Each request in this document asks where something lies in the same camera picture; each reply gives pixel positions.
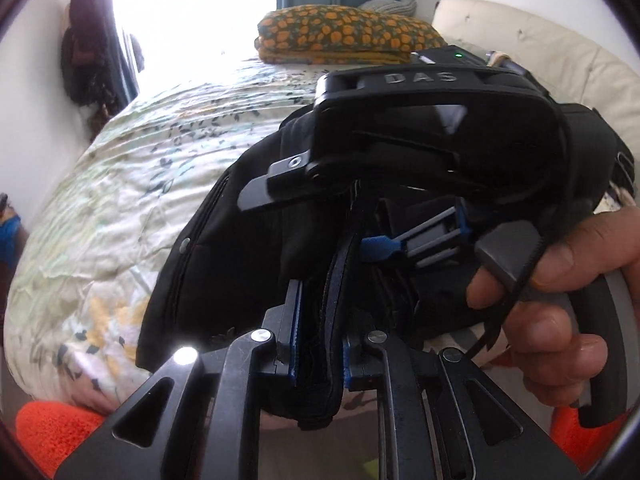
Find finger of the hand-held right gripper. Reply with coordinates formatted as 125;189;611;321
239;152;351;211
359;209;473;271

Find person's right hand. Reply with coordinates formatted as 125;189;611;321
465;207;640;403

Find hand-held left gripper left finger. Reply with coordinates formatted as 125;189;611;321
54;280;306;480

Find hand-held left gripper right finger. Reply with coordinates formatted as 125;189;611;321
342;330;553;480

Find dark hanging coats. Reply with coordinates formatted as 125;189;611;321
60;0;126;108

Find orange patterned pillow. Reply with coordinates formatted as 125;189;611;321
256;5;447;66

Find grey checkered cloth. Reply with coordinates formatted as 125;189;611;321
357;0;418;16

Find blue and beige bundle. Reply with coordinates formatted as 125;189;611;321
0;192;26;271

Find cream padded headboard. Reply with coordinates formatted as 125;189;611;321
431;0;640;161

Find black pants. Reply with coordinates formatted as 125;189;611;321
136;110;506;431

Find bright glass window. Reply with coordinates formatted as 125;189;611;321
102;0;281;61

